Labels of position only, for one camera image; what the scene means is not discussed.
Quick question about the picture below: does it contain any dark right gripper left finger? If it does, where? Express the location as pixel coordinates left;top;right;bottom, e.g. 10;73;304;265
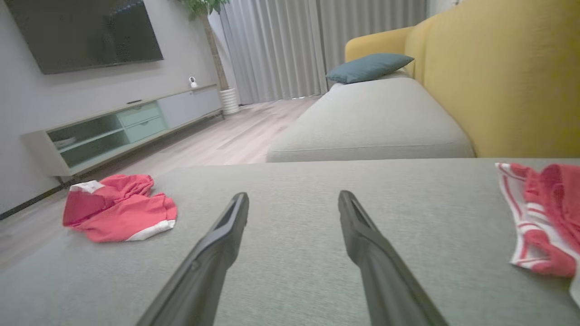
136;192;250;326

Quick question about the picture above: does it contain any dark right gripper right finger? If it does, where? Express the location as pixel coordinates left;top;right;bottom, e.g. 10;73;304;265
338;190;449;326

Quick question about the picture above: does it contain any red mesh shorts white trim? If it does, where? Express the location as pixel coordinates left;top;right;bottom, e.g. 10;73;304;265
63;174;177;243

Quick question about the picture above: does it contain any red Bulls 23 jersey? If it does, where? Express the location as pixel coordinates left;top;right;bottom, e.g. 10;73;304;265
495;163;580;308

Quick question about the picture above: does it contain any large grey fabric sofa seat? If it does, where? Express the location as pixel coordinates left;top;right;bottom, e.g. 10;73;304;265
0;158;580;326

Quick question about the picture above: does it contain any grey sofa seat cushion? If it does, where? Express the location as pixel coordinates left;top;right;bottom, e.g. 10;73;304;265
266;72;475;163

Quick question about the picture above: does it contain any white mint TV cabinet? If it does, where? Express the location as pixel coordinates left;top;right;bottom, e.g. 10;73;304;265
20;84;223;177

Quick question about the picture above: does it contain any white ribbed plant pot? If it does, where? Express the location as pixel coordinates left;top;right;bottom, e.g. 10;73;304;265
219;87;240;115

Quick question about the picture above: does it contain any teal throw pillow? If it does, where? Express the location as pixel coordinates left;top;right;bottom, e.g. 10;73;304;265
325;53;414;85

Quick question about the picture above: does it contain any green potted tree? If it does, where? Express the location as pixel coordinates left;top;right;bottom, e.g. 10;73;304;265
179;0;232;91

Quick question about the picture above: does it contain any yellow sofa backrest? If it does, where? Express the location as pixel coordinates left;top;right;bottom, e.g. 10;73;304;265
344;0;580;158

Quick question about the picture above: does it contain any grey pleated curtain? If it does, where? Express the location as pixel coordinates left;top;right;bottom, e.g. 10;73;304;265
220;0;429;105

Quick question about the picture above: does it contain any black wall television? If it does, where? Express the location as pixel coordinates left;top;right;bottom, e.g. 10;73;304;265
5;0;164;75

